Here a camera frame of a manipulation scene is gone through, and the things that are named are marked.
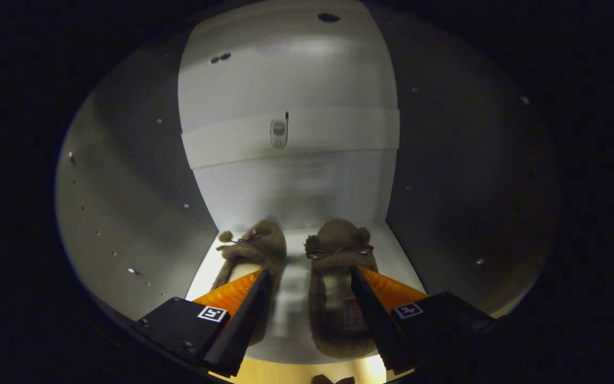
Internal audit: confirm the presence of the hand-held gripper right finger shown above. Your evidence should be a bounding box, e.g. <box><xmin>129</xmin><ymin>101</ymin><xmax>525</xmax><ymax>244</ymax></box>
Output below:
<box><xmin>350</xmin><ymin>265</ymin><xmax>497</xmax><ymax>374</ymax></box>

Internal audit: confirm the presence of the brown fluffy shoe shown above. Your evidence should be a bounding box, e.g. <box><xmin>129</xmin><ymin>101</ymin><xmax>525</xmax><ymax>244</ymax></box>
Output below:
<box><xmin>305</xmin><ymin>218</ymin><xmax>381</xmax><ymax>359</ymax></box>
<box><xmin>212</xmin><ymin>219</ymin><xmax>288</xmax><ymax>345</ymax></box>

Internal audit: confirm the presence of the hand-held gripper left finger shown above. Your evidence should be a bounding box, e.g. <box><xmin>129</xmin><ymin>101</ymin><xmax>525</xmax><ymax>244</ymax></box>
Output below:
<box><xmin>134</xmin><ymin>268</ymin><xmax>273</xmax><ymax>378</ymax></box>

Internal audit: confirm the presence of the dark grey shoe cabinet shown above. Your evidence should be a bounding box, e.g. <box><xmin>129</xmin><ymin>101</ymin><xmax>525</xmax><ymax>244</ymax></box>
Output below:
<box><xmin>54</xmin><ymin>0</ymin><xmax>561</xmax><ymax>374</ymax></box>

